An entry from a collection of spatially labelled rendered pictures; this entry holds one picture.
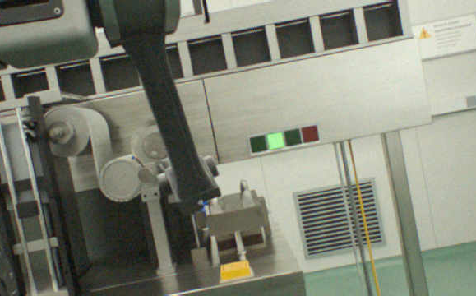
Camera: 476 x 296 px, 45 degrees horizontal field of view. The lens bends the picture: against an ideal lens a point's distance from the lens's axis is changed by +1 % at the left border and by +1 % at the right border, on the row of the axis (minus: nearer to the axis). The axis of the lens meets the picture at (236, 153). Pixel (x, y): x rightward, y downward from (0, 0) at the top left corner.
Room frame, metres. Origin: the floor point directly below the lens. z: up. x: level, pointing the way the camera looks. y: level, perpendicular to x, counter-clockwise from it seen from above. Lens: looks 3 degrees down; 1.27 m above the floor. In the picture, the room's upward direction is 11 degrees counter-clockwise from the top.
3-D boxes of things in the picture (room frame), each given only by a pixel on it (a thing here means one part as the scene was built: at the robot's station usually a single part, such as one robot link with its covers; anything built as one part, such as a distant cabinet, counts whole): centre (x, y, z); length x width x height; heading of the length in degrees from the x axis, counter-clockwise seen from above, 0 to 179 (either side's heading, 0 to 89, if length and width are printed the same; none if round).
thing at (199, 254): (1.77, 0.16, 0.92); 0.28 x 0.04 x 0.04; 0
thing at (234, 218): (1.80, 0.04, 1.00); 0.40 x 0.16 x 0.06; 0
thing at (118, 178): (1.77, 0.34, 1.18); 0.26 x 0.12 x 0.12; 0
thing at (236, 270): (1.41, 0.06, 0.91); 0.07 x 0.07 x 0.02; 0
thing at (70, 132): (1.62, 0.47, 1.34); 0.06 x 0.06 x 0.06; 0
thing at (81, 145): (1.77, 0.47, 1.34); 0.25 x 0.14 x 0.14; 0
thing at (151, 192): (1.60, 0.25, 1.05); 0.06 x 0.05 x 0.31; 0
